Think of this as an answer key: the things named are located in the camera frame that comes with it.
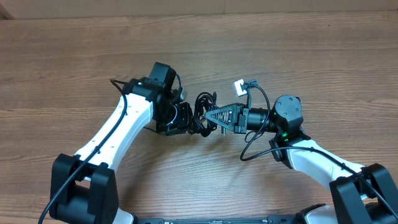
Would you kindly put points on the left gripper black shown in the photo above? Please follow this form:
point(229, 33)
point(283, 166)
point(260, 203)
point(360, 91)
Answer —
point(183, 122)

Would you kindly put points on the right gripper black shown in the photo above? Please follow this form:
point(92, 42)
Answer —
point(239, 124)

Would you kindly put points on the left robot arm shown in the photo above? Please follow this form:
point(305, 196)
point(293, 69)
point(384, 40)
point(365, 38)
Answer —
point(83, 186)

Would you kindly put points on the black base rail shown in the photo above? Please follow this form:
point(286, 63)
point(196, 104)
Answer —
point(211, 221)

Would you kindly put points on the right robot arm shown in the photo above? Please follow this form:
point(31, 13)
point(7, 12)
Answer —
point(361, 194)

